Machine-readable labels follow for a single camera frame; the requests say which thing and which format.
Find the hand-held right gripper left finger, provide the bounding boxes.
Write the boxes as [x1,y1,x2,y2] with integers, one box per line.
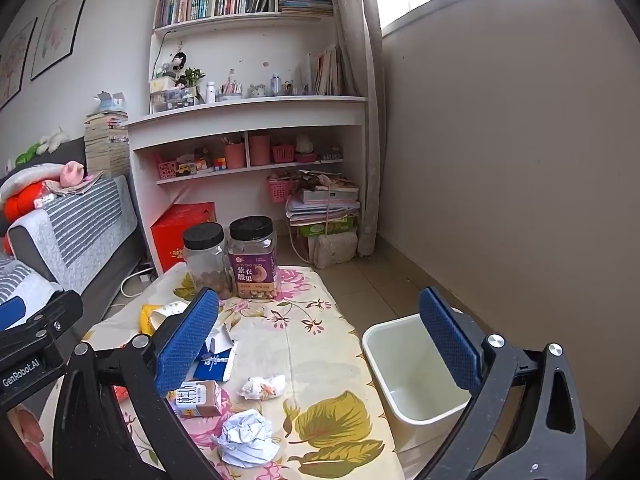
[52,287,223,480]

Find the dark grey sofa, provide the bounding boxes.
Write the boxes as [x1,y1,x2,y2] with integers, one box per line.
[0,135,151,341]

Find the yellow wrapper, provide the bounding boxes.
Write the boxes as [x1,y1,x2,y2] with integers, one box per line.
[140,304,166,337]

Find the small printed tissue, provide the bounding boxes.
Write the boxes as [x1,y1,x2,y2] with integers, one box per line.
[237,374,287,401]

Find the floral tablecloth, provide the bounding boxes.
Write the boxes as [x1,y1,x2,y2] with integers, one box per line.
[10,262,406,480]

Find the framed picture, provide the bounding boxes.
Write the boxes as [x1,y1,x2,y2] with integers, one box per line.
[31,0,95,81]
[0,17,38,111]

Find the leaning upright books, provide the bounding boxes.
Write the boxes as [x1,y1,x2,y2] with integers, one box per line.
[300,45,358,97]

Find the purple label jar black lid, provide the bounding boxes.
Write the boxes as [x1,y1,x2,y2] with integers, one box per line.
[228,216,279,301]

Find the clear jar black lid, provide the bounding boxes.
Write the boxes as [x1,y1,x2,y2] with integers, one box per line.
[182,222,236,301]

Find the white sack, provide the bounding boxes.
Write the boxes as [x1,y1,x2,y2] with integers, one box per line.
[314,232,359,269]

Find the green cardboard box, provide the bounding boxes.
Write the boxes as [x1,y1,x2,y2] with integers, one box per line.
[298,217,358,238]

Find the white bookshelf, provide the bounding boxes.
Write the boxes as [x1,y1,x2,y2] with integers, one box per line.
[125,0,371,276]

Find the red cardboard box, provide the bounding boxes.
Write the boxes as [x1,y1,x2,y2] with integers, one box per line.
[151,202,217,275]

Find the large white paper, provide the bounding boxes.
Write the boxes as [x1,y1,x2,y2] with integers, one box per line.
[212,408,281,468]

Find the blue and white box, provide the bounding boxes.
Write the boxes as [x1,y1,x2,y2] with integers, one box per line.
[191,321,239,384]

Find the blue tissue box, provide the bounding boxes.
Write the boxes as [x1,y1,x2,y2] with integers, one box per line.
[95,91,128,113]

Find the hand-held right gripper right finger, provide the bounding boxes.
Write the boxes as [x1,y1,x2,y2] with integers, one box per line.
[415,287,587,480]

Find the striped grey sofa cover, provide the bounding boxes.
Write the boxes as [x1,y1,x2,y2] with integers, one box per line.
[0,252,63,318]
[7,175,138,293]

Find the brown milk carton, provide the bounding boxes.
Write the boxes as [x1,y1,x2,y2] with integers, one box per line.
[172,380,223,418]

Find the clear storage box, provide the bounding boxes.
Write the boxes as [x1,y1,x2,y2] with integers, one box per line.
[150,77,198,111]

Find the pink pen holder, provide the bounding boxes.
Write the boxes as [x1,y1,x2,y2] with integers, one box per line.
[249,135,272,166]
[223,142,247,171]

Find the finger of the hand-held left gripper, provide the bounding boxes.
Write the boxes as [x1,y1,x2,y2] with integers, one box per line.
[0,290,83,361]
[0,296,27,331]

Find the orange cushion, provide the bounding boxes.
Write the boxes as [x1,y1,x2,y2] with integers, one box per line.
[2,182,51,221]

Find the row of upright books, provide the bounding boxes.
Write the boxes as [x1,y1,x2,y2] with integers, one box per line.
[154,0,279,30]

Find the white plastic waste bin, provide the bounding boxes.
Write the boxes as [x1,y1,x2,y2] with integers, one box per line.
[361,313,481,456]

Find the pink plush pig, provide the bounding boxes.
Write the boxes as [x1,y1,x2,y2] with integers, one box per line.
[60,161,103,186]

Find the pile of papers and books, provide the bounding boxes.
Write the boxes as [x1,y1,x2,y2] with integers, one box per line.
[286,170,361,226]

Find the white plush toy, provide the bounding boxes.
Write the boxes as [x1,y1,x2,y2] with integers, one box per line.
[37,126,71,155]

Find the white pillow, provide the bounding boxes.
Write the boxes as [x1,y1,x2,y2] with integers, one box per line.
[0,165,63,201]

